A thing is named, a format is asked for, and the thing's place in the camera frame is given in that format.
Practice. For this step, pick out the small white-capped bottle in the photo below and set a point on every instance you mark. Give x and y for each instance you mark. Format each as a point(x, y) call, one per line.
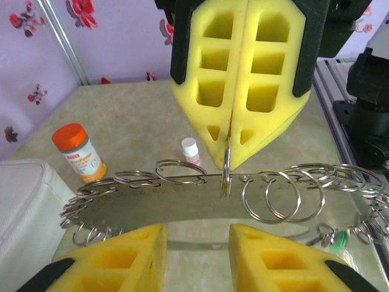
point(191, 152)

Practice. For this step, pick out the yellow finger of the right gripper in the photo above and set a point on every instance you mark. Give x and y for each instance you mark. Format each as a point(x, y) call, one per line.
point(291, 76)
point(194, 73)

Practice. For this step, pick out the aluminium corner post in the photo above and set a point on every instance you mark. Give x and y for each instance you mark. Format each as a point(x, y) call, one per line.
point(65, 45)

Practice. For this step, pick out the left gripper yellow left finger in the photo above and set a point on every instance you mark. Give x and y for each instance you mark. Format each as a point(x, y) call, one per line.
point(115, 264)

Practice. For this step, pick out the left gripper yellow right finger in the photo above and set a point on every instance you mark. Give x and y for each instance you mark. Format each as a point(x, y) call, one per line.
point(282, 267)

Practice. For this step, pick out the white zip case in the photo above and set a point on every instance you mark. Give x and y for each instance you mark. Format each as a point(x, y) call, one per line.
point(27, 219)

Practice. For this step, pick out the green key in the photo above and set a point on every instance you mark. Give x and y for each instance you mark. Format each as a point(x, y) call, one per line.
point(340, 241)

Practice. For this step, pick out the split steel keyring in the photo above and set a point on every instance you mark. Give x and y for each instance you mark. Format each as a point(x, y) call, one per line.
point(226, 170)

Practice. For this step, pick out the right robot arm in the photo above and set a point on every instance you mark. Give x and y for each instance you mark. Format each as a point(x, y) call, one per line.
point(367, 91)

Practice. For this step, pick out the orange-capped pill bottle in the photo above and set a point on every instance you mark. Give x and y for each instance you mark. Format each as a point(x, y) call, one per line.
point(80, 155)

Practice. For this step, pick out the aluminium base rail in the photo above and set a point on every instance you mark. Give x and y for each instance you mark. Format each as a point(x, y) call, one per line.
point(326, 91)

